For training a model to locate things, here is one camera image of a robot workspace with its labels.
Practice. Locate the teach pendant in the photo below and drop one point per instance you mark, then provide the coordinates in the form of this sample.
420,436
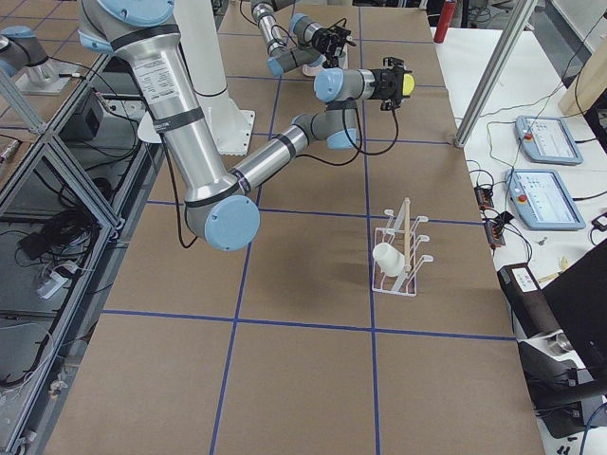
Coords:
541,200
547,140

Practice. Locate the yellow cup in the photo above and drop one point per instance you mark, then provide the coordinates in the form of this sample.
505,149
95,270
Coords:
408,85

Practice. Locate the pale green cup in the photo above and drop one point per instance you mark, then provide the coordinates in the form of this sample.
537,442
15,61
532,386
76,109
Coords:
390,261

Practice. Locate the pink cup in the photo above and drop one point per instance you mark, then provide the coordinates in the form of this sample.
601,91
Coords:
311,71

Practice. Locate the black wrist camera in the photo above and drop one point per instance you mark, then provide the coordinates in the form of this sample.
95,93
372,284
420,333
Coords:
393,62

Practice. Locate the teach pendant near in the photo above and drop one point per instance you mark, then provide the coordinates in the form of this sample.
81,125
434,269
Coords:
541,200

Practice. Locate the teach pendant far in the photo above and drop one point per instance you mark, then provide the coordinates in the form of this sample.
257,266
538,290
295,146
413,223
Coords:
547,140

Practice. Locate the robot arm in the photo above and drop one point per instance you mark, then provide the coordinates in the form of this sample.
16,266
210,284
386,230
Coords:
172,49
294,38

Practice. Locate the white pedestal column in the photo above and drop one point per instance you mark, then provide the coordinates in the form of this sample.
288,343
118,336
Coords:
231,126

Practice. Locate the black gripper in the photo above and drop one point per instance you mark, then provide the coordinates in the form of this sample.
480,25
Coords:
382,84
323,40

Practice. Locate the grey cup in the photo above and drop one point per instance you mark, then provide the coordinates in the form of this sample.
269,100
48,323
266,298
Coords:
340,61

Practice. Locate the red bottle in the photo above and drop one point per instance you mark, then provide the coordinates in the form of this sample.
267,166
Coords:
444,22

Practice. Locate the white wire cup rack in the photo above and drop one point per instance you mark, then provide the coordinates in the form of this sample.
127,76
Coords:
401,231

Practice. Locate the aluminium frame post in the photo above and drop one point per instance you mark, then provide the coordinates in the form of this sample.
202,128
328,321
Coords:
495,66

